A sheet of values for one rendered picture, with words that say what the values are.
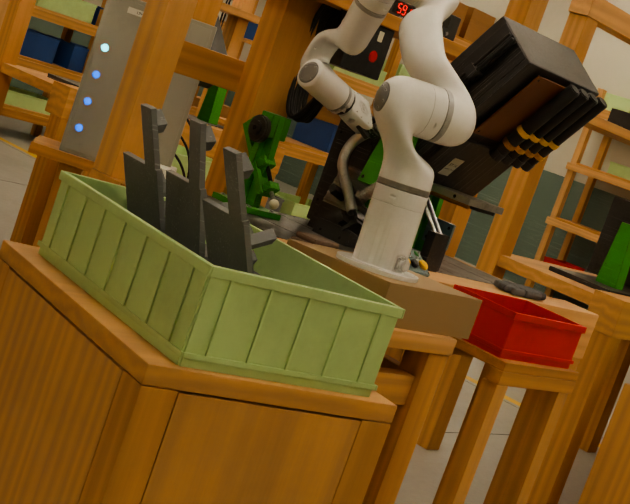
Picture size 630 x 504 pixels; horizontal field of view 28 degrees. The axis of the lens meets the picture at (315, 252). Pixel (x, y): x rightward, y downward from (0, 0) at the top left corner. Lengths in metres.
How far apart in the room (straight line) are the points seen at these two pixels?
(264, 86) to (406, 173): 0.91
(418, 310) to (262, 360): 0.71
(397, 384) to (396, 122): 0.57
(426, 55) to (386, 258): 0.46
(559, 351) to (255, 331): 1.40
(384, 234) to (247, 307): 0.76
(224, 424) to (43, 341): 0.41
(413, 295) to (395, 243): 0.13
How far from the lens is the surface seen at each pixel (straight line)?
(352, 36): 3.22
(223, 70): 3.54
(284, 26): 3.53
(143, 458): 2.03
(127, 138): 3.29
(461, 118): 2.75
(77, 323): 2.19
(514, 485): 3.41
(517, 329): 3.14
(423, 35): 2.86
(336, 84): 3.31
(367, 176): 3.48
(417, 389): 2.80
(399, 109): 2.68
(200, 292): 1.98
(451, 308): 2.80
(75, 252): 2.37
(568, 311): 3.86
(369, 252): 2.73
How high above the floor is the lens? 1.27
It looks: 7 degrees down
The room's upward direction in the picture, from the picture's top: 19 degrees clockwise
